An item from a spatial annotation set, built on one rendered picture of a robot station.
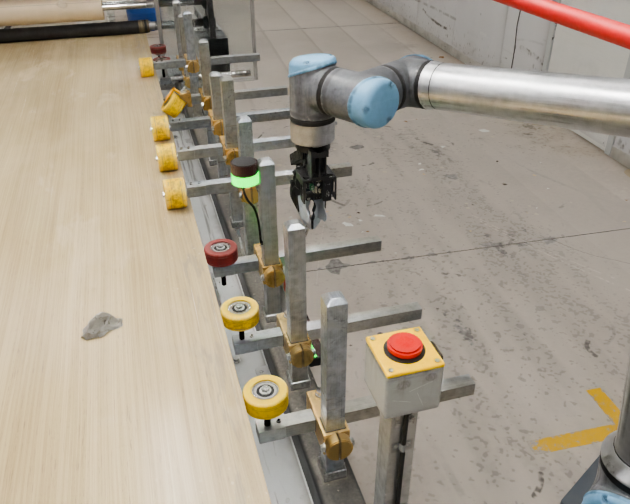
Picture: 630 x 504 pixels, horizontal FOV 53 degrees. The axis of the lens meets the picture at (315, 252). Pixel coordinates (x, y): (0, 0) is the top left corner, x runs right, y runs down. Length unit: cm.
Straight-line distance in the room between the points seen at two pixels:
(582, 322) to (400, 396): 226
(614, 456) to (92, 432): 84
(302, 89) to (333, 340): 48
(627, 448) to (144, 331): 88
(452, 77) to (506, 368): 163
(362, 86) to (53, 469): 80
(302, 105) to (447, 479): 138
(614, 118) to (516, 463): 147
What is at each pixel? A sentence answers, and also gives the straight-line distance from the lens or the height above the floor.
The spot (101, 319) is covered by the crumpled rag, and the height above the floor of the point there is 91.
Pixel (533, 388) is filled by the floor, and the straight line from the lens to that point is 256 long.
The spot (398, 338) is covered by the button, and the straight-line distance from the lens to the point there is 73.
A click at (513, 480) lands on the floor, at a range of 224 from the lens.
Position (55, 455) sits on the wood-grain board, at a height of 90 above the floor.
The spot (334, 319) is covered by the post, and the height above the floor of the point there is 108.
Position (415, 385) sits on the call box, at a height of 120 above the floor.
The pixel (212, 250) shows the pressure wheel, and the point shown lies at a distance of 152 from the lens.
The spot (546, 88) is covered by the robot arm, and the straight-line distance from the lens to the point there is 109.
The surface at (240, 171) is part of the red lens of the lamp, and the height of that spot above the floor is 113.
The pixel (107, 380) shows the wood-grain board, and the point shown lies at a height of 90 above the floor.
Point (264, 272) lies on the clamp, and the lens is 151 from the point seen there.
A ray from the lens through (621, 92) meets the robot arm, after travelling 105.
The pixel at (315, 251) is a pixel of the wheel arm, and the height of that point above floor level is 86.
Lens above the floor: 170
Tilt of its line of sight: 32 degrees down
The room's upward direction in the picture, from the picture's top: straight up
